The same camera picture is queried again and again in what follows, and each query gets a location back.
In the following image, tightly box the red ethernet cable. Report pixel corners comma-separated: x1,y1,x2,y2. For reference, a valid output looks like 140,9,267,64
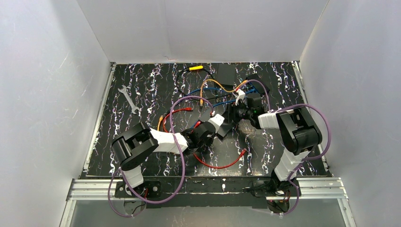
162,107,201,134
192,148,248,170

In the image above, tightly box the black ethernet cable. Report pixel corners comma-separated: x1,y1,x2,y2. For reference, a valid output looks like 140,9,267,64
174,69,239,103

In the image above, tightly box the black pad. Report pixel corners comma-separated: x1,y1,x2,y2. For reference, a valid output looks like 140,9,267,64
217,110,235,140

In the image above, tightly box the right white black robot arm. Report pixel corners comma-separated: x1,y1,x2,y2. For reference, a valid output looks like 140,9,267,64
223,94,323,182

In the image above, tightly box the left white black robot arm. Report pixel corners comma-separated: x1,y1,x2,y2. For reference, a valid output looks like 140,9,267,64
111,122,217,188

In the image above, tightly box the black box at back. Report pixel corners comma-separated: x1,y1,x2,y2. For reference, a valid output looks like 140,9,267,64
216,63,236,90

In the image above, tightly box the silver open-end wrench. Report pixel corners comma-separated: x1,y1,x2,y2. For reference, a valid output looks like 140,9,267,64
118,85,140,114

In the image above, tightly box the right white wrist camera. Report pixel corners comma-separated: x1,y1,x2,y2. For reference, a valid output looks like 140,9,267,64
233,88,245,106

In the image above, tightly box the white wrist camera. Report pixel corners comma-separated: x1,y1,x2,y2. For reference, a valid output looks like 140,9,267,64
233,88,245,106
207,112,225,132

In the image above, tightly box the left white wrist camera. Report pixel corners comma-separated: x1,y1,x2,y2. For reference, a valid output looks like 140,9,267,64
207,112,225,132

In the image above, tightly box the yellow handle screwdriver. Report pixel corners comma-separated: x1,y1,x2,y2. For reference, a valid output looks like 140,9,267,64
183,65,203,71

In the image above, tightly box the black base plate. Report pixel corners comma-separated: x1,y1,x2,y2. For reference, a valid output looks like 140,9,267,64
112,176,297,210

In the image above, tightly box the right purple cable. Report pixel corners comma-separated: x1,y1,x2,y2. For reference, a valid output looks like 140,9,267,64
239,79,332,217

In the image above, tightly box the purple cable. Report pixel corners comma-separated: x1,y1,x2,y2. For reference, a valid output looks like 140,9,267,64
107,96,217,218
239,79,332,217

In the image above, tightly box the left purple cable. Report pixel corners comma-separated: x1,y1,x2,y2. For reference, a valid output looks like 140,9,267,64
107,96,217,218

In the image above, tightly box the aluminium front rail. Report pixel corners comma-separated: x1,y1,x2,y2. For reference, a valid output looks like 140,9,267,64
61,177,356,227

